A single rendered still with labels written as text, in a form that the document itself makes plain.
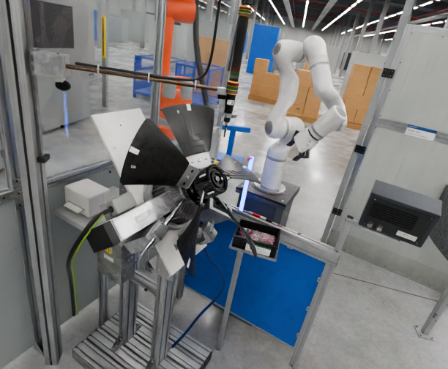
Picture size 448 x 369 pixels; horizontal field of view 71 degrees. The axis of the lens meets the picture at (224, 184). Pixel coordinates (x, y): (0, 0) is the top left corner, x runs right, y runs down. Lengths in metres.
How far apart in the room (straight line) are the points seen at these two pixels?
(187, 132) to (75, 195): 0.62
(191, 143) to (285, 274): 0.93
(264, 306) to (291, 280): 0.29
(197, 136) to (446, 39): 2.07
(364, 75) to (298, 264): 7.77
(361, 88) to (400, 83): 6.35
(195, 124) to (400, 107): 1.93
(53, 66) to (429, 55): 2.44
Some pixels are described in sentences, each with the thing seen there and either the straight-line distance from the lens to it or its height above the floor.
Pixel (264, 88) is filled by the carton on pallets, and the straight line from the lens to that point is 10.38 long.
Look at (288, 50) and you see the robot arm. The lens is 1.70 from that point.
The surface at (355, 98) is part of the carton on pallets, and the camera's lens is 9.20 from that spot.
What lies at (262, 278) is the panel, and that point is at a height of 0.49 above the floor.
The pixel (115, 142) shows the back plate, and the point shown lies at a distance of 1.30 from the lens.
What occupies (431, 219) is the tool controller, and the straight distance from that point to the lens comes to 1.46.
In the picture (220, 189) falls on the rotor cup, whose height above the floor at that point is 1.19.
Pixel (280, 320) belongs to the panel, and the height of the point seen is 0.27.
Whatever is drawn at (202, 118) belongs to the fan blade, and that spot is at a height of 1.39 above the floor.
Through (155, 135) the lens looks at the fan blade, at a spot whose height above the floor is 1.38.
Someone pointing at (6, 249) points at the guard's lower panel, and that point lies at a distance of 1.68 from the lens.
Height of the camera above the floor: 1.71
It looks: 25 degrees down
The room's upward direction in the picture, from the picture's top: 10 degrees clockwise
